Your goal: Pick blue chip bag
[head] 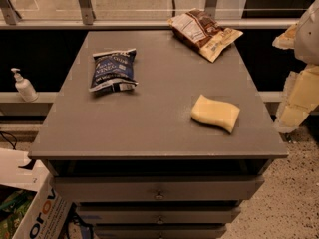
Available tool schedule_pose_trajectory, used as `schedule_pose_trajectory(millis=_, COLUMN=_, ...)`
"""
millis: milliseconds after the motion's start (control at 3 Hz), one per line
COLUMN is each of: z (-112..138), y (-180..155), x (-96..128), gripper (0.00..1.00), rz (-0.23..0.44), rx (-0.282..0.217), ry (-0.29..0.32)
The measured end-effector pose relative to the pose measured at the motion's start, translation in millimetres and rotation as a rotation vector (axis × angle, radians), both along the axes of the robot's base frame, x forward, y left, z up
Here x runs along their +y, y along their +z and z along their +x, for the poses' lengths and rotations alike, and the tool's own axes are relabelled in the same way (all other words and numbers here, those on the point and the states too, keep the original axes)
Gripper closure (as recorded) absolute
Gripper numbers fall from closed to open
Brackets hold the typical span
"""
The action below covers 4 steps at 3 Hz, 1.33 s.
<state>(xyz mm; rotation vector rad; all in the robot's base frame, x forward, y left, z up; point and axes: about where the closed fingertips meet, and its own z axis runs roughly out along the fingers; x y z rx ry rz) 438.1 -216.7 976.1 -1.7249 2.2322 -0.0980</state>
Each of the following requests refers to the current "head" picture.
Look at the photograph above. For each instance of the brown snack bag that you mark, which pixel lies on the brown snack bag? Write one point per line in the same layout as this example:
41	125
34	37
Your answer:
202	33

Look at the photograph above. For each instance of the blue chip bag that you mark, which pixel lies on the blue chip bag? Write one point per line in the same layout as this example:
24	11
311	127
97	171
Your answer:
114	71

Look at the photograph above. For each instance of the white cardboard box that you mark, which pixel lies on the white cardboard box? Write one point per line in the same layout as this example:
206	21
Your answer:
48	211

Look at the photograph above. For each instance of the top drawer knob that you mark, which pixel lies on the top drawer knob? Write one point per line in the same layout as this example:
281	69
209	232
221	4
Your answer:
159	195

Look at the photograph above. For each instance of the drawer knob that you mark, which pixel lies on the drawer knob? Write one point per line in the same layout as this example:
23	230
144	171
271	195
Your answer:
159	195
160	221

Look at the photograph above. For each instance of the middle drawer knob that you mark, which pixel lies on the middle drawer knob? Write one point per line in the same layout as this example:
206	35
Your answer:
160	221

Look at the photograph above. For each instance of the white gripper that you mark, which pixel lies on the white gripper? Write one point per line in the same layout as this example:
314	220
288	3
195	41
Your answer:
308	37

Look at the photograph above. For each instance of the yellow sponge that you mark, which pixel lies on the yellow sponge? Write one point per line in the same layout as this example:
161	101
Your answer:
216	113

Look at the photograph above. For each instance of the white pump bottle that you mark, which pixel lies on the white pump bottle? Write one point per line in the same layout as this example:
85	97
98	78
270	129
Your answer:
24	87

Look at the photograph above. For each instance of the grey drawer cabinet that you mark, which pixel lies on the grey drawer cabinet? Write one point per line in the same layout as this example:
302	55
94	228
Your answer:
110	152

